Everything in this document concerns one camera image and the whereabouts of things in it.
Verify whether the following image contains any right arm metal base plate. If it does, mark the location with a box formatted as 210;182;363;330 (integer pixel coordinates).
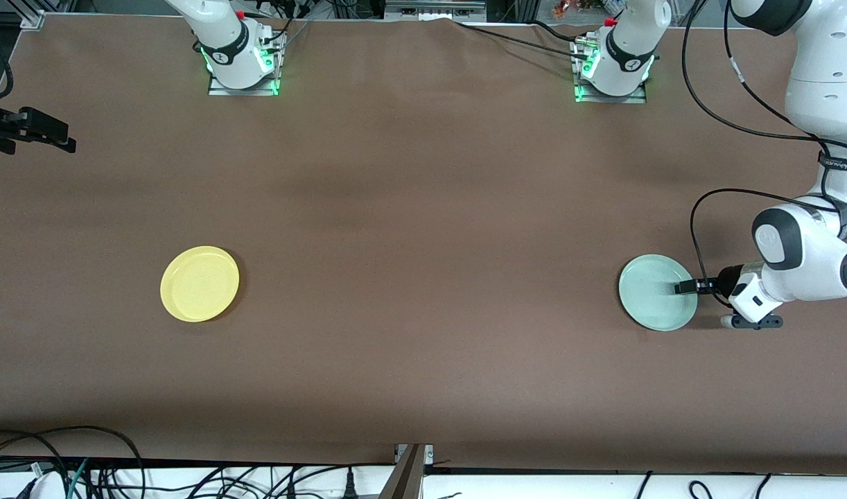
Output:
208;28;281;97

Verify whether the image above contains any yellow plate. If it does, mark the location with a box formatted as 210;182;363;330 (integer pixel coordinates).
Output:
160;245;241;324

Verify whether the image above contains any green cable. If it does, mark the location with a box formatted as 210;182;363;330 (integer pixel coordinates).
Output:
66;457;91;499

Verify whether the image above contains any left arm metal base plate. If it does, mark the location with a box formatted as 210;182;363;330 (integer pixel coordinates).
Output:
573;38;648;105

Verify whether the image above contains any brown table cloth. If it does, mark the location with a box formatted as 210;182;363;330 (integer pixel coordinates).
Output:
0;12;847;476

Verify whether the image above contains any grey metal box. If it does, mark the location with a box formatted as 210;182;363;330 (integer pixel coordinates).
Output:
384;0;488;22

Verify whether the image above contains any white device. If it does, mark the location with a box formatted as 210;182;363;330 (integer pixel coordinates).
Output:
21;471;68;499

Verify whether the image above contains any small looped black cable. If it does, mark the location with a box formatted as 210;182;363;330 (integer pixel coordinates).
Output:
0;430;67;499

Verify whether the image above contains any white shelf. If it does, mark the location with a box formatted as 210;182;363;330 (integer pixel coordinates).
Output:
0;459;847;499

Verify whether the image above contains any aluminium post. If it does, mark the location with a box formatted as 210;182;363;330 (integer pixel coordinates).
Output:
377;444;428;499

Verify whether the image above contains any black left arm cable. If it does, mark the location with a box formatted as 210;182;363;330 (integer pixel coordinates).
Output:
681;0;847;310

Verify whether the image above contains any large looped black cable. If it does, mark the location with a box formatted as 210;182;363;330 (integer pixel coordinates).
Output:
0;425;146;499

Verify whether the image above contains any long black tabletop cable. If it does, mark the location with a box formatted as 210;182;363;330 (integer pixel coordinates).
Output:
453;19;591;60

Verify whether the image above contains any pale green plate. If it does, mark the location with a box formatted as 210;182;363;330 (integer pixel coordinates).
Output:
618;254;699;333

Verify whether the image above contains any short black tabletop cable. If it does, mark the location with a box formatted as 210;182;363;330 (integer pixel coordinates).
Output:
531;19;588;40

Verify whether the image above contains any black right base cable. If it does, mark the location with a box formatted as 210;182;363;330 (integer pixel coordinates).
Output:
256;6;314;53

